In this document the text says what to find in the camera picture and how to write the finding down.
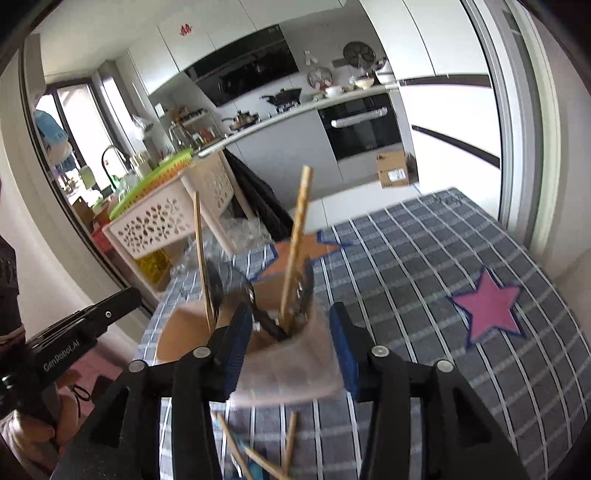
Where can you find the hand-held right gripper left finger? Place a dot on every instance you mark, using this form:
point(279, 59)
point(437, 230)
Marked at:
point(238, 355)

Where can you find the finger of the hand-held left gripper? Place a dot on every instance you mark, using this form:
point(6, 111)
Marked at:
point(115, 307)

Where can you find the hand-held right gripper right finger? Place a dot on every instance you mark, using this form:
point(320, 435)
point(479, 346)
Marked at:
point(344, 355)

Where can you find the beige utensil holder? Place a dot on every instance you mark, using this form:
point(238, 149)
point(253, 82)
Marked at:
point(286, 369)

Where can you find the light wooden chopstick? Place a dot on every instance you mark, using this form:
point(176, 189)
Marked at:
point(228, 436)

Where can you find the brown wooden chopstick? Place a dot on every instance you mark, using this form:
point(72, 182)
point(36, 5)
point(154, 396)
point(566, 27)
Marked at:
point(290, 438)
point(202, 267)

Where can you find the blue dotted chopstick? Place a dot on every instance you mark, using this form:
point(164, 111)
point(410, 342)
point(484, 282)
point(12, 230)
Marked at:
point(251, 461)

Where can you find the yellow patterned chopstick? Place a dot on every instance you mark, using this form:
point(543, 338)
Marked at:
point(298, 230)

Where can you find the person's left hand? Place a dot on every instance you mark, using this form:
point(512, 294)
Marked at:
point(27, 441)

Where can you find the yellow oil bottle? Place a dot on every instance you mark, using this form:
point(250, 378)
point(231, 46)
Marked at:
point(154, 264)

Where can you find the red plastic basket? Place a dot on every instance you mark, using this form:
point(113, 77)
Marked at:
point(99, 237)

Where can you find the beige flower-cutout storage cart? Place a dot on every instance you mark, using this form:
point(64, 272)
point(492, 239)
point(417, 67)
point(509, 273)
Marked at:
point(152, 221)

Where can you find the clear plastic bags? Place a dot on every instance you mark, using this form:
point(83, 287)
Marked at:
point(240, 235)

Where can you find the grey checked star tablecloth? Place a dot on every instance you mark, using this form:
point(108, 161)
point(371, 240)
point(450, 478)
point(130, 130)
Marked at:
point(415, 258)

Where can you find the green plastic tray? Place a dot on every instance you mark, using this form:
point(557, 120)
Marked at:
point(152, 184)

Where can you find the black kitchen faucet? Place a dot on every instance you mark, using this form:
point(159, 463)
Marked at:
point(105, 159)

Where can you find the hanging clear plastic bag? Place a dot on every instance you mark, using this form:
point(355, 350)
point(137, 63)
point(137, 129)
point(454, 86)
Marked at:
point(141, 125)

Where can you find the blue hanging cloth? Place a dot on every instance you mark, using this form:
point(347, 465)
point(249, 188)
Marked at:
point(51, 134)

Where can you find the cardboard box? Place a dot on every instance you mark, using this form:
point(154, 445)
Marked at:
point(395, 170)

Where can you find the metal spice rack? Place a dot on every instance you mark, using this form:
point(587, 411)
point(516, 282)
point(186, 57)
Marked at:
point(194, 127)

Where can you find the white kitchen counter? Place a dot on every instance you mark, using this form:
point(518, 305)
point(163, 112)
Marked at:
point(295, 152)

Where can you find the black built-in oven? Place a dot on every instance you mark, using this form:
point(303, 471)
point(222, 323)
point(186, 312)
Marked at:
point(360, 134)

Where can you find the black wok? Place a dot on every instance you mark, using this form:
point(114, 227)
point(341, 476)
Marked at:
point(284, 98)

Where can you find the white bowl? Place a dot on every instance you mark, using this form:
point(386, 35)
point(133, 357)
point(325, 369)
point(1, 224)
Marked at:
point(333, 90)
point(364, 83)

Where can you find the black range hood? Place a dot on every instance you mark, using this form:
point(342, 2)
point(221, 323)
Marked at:
point(249, 69)

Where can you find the round metal steamer rack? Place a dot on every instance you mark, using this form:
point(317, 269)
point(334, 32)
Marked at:
point(319, 77)

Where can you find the red paper cutout decoration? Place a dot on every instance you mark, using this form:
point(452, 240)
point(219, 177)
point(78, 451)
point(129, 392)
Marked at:
point(185, 30)

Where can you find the white rice cooker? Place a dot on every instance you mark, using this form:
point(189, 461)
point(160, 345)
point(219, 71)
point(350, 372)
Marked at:
point(385, 70)

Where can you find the white refrigerator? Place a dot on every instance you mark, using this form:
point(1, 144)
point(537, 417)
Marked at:
point(443, 46)

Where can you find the white wall cabinets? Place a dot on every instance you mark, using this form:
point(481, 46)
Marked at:
point(184, 55)

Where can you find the white wall hook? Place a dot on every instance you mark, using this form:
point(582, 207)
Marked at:
point(310, 57)

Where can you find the black round wall rack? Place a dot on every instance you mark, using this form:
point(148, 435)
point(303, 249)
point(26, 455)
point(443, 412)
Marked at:
point(359, 53)

